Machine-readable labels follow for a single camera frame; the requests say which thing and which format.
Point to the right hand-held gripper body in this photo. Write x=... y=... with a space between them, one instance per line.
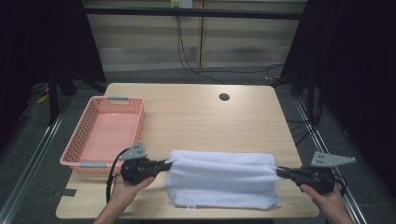
x=320 y=180

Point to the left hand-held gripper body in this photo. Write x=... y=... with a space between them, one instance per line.
x=137 y=171

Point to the pink plastic basket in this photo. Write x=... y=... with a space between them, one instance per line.
x=106 y=133

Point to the white printed towel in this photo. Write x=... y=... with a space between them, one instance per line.
x=224 y=180

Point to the person's right hand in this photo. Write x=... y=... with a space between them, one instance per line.
x=330 y=202

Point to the person's left hand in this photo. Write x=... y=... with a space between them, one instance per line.
x=124 y=194

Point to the black tape strip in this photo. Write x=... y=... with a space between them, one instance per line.
x=67 y=192

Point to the black round table grommet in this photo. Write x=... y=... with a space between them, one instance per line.
x=224 y=96

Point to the black curtain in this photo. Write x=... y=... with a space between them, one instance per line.
x=37 y=40
x=358 y=77

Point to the black metal stand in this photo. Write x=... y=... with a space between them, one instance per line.
x=53 y=99

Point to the yellow floor object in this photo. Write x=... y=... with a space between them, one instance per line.
x=42 y=99

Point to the black horizontal bar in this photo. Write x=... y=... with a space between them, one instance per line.
x=155 y=11

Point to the metal floor rail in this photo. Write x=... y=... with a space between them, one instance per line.
x=317 y=130
x=28 y=168

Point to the white wall socket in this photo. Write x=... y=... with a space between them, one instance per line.
x=182 y=3

